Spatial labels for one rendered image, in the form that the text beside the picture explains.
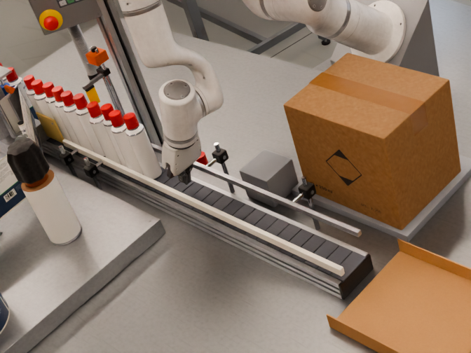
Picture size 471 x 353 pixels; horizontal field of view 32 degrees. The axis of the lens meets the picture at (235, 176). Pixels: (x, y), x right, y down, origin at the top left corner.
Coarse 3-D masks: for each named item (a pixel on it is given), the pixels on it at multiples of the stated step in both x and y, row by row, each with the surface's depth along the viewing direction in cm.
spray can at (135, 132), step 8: (128, 120) 216; (136, 120) 217; (128, 128) 218; (136, 128) 218; (128, 136) 219; (136, 136) 218; (144, 136) 220; (136, 144) 220; (144, 144) 220; (136, 152) 222; (144, 152) 222; (152, 152) 223; (144, 160) 223; (152, 160) 224; (144, 168) 225; (152, 168) 225; (160, 168) 227; (152, 176) 226; (160, 176) 228
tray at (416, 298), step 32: (416, 256) 186; (384, 288) 182; (416, 288) 179; (448, 288) 177; (352, 320) 177; (384, 320) 175; (416, 320) 173; (448, 320) 170; (384, 352) 167; (416, 352) 166; (448, 352) 164
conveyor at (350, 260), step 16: (128, 176) 232; (176, 176) 226; (160, 192) 223; (192, 192) 219; (208, 192) 217; (192, 208) 214; (224, 208) 210; (240, 208) 208; (224, 224) 205; (256, 224) 202; (272, 224) 201; (288, 224) 199; (256, 240) 200; (288, 240) 195; (304, 240) 193; (320, 240) 192; (336, 256) 186; (352, 256) 185; (352, 272) 182
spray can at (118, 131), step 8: (112, 112) 221; (120, 112) 220; (112, 120) 220; (120, 120) 220; (112, 128) 222; (120, 128) 221; (120, 136) 222; (120, 144) 224; (128, 144) 223; (128, 152) 225; (128, 160) 227; (136, 160) 227; (136, 168) 228
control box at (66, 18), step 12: (36, 0) 214; (48, 0) 214; (84, 0) 216; (36, 12) 215; (48, 12) 216; (60, 12) 217; (72, 12) 217; (84, 12) 218; (96, 12) 218; (60, 24) 218; (72, 24) 219
